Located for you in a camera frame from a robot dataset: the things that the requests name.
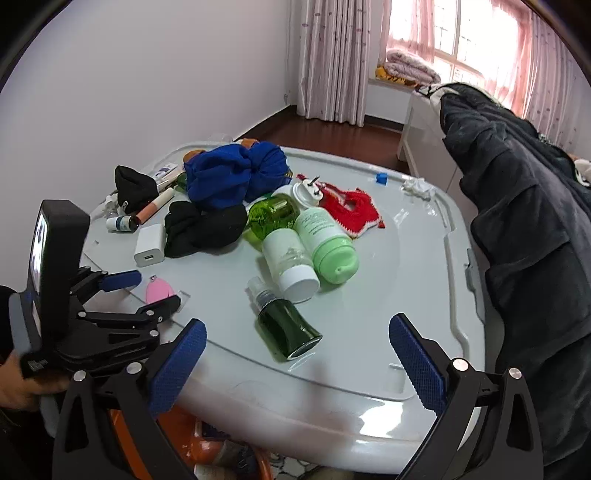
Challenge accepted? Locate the dark grey blanket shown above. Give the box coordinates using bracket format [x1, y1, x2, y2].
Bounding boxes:
[420, 83, 590, 479]

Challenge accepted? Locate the window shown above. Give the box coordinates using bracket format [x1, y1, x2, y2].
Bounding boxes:
[382, 0, 532, 116]

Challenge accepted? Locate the pink oval keychain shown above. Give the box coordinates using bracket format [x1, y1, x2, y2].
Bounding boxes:
[145, 275, 176, 304]

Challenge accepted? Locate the white usb charger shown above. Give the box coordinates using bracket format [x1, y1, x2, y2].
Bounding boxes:
[133, 223, 165, 268]

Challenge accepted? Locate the pink left curtain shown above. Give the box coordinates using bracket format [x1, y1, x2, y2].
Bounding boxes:
[297, 0, 370, 127]

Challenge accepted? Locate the crumpled white tissue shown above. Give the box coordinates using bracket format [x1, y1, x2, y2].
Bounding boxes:
[402, 177, 435, 201]

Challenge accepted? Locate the blue knitted hat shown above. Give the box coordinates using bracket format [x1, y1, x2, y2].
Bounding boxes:
[183, 141, 293, 210]

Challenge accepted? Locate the black sock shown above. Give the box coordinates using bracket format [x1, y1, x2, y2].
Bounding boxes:
[164, 201, 247, 258]

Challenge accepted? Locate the black cloth ball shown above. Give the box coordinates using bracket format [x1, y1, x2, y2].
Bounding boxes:
[114, 165, 158, 215]

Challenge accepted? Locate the orange plastic bucket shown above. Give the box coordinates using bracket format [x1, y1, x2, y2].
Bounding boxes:
[110, 405, 274, 480]

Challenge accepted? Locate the pink right curtain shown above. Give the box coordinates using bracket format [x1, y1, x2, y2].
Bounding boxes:
[511, 6, 590, 157]

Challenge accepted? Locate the red knitted cloth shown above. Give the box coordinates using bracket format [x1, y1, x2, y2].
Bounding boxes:
[297, 174, 386, 239]

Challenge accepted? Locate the small blue cube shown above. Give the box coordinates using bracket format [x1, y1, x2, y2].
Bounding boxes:
[376, 173, 388, 185]

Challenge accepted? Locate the white blue ointment tube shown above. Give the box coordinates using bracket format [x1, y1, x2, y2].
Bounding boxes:
[151, 163, 183, 192]

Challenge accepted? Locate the light green lotion bottle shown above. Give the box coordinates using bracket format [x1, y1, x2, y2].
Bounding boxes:
[294, 207, 360, 285]

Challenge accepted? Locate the pink cosmetic tube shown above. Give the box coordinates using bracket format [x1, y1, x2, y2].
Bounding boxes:
[135, 188, 175, 225]

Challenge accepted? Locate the white bed frame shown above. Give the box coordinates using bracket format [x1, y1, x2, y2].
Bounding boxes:
[398, 92, 478, 223]

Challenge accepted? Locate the dark green spray bottle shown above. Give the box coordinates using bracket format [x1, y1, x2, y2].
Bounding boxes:
[247, 277, 322, 360]

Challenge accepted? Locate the pink curtain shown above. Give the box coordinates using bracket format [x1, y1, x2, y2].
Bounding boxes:
[511, 6, 590, 157]
[297, 0, 370, 127]

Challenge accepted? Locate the green round bottle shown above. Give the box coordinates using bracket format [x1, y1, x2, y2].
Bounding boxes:
[246, 194, 300, 240]

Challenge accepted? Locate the person's left hand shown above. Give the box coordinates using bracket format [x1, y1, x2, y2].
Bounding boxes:
[0, 350, 69, 411]

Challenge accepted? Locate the white capped clear bottle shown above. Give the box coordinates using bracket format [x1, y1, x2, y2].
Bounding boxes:
[263, 228, 321, 304]

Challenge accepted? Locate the folded pink quilt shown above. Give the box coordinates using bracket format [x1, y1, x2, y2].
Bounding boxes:
[384, 48, 441, 85]

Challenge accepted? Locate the small white vial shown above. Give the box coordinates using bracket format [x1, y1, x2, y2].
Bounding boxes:
[105, 215, 139, 233]

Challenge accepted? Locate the white plug adapter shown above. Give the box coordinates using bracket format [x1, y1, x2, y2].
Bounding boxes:
[273, 178, 324, 209]

